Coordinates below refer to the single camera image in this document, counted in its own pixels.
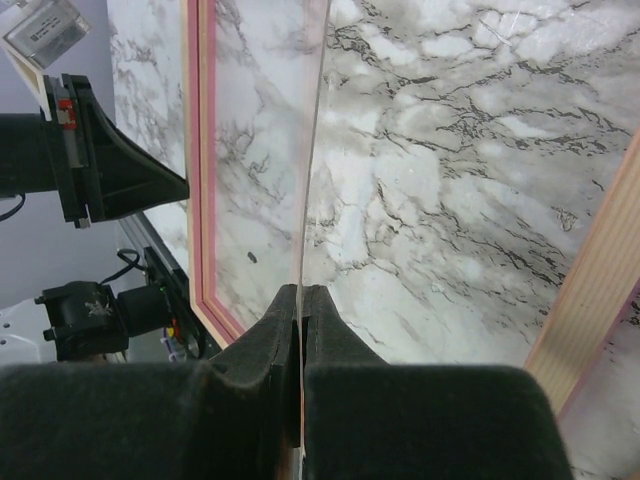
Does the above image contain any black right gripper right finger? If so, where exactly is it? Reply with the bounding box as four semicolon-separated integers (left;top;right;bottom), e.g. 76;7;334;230
302;286;572;479

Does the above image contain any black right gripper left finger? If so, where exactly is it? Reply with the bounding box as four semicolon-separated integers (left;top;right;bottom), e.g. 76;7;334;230
1;285;300;479

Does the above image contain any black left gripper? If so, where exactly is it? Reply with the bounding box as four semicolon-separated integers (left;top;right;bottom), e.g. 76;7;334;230
1;74;189;228

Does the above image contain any pink wooden picture frame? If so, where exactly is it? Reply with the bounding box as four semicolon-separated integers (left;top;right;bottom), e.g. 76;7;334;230
179;0;640;426

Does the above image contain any aluminium extrusion frame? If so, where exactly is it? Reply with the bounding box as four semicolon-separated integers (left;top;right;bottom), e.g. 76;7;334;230
117;212;194;321

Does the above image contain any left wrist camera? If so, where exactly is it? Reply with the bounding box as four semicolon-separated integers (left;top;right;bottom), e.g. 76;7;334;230
1;0;91;121

